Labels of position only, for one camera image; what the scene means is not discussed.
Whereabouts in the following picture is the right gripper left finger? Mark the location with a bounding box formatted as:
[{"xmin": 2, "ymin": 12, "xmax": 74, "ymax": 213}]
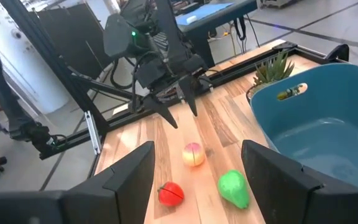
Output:
[{"xmin": 0, "ymin": 141, "xmax": 156, "ymax": 224}]

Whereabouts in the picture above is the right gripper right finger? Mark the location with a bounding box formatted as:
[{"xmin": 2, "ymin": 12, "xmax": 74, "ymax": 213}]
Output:
[{"xmin": 241, "ymin": 139, "xmax": 358, "ymax": 224}]

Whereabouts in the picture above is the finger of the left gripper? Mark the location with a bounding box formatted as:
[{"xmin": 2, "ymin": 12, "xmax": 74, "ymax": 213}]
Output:
[
  {"xmin": 178, "ymin": 76, "xmax": 198, "ymax": 118},
  {"xmin": 143, "ymin": 95, "xmax": 179, "ymax": 129}
]

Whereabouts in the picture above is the red tomato toy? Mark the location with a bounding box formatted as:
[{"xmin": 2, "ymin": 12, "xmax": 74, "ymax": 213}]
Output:
[{"xmin": 157, "ymin": 181, "xmax": 185, "ymax": 207}]

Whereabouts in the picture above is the light green pear toy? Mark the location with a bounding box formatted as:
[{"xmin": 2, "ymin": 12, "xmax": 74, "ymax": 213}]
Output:
[{"xmin": 218, "ymin": 169, "xmax": 250, "ymax": 210}]

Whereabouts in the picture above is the peach toy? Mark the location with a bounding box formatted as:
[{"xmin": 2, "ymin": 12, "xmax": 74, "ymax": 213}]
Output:
[{"xmin": 181, "ymin": 142, "xmax": 206, "ymax": 167}]

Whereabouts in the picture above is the silver metal bar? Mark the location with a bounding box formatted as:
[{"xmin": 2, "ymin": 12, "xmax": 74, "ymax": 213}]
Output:
[{"xmin": 84, "ymin": 110, "xmax": 102, "ymax": 156}]

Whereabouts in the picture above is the teal plastic bin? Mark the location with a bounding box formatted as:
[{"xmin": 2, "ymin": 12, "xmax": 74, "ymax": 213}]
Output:
[{"xmin": 249, "ymin": 63, "xmax": 358, "ymax": 192}]

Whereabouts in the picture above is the blue desk mat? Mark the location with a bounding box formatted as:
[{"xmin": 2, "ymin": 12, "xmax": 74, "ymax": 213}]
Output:
[{"xmin": 175, "ymin": 2, "xmax": 234, "ymax": 26}]

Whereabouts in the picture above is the potted succulent plant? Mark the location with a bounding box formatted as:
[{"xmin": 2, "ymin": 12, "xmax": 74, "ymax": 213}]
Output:
[{"xmin": 246, "ymin": 51, "xmax": 295, "ymax": 103}]

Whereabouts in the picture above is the black flat panel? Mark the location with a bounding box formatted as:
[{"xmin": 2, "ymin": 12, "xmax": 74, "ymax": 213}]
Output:
[{"xmin": 37, "ymin": 2, "xmax": 111, "ymax": 78}]

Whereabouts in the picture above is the black cable bundle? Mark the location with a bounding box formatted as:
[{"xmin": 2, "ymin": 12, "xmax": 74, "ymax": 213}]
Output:
[{"xmin": 233, "ymin": 17, "xmax": 249, "ymax": 42}]

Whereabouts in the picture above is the black aluminium table frame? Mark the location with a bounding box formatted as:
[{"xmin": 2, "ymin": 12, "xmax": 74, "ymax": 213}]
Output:
[{"xmin": 0, "ymin": 0, "xmax": 326, "ymax": 161}]

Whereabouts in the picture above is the black frame clamp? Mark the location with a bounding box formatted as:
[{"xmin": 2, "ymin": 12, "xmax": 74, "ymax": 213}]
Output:
[{"xmin": 324, "ymin": 43, "xmax": 350, "ymax": 63}]

